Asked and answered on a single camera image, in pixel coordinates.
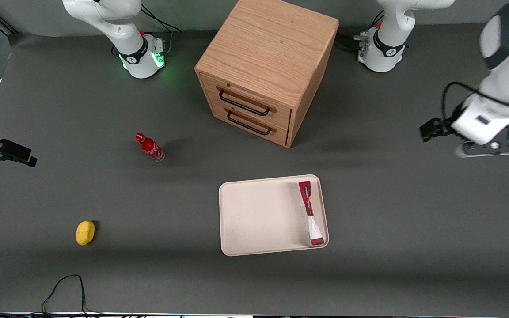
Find black looped table cable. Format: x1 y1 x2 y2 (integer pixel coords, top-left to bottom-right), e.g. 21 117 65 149
42 274 105 317

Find black left base cables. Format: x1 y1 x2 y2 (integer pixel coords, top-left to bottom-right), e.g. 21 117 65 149
334 10 386 53

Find black stand bar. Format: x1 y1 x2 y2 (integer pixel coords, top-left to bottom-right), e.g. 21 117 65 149
0 5 19 36

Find black drawer handle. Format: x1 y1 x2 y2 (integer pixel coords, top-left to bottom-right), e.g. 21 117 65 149
217 87 277 117
226 107 277 136

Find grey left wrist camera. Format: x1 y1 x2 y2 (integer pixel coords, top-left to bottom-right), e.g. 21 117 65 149
455 137 509 159

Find red cookie box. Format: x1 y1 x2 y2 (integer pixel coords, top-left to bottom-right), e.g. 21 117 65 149
298 181 325 248

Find red soda bottle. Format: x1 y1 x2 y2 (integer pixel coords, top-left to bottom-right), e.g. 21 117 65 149
135 132 166 162

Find black upper drawer handle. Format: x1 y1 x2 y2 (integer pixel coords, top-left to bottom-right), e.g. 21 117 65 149
217 87 277 117

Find wooden lower drawer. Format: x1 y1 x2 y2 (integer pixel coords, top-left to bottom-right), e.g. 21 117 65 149
210 101 289 147

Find yellow lemon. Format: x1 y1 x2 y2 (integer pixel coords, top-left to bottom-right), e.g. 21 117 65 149
76 220 96 246

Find beige plastic tray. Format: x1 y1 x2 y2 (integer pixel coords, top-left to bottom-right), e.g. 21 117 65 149
218 174 330 257

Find black right base cables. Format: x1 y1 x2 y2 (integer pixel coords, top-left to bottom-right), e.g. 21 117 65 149
140 4 182 56

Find black lower drawer handle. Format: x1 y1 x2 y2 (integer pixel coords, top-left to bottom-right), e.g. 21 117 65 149
226 107 277 136

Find wooden drawer cabinet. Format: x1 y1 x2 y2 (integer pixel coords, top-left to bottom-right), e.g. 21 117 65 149
194 0 340 148

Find black base cables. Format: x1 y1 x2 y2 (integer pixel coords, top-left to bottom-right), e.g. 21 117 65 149
140 4 182 56
334 10 386 53

